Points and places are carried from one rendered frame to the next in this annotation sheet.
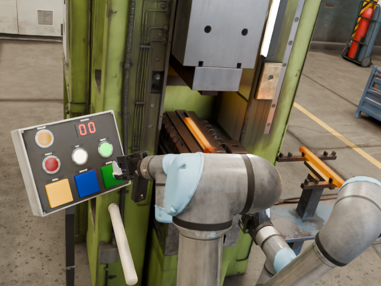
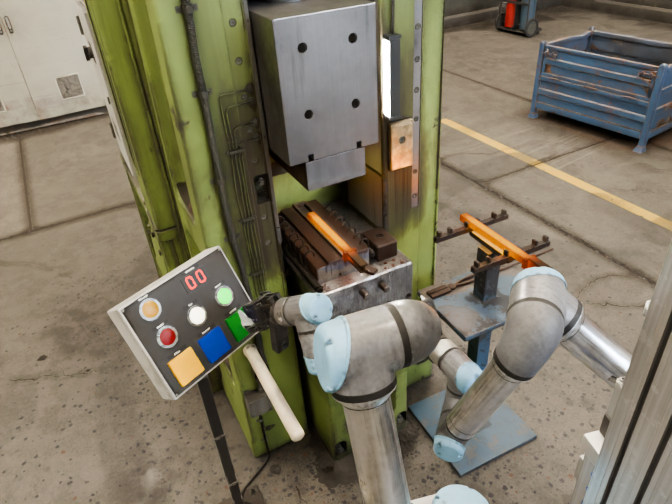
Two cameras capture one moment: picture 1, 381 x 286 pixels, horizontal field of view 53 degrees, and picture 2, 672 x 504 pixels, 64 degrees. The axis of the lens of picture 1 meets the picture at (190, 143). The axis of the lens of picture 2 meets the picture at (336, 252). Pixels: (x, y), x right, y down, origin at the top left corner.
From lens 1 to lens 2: 27 cm
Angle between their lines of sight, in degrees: 7
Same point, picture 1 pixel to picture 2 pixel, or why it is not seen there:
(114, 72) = (206, 193)
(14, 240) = (134, 411)
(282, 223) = (459, 316)
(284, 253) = (466, 370)
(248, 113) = (385, 190)
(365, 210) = (540, 315)
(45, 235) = not seen: hidden behind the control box
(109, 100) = (208, 228)
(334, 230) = (511, 345)
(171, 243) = not seen: hidden behind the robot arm
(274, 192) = (432, 338)
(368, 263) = not seen: hidden behind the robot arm
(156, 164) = (293, 311)
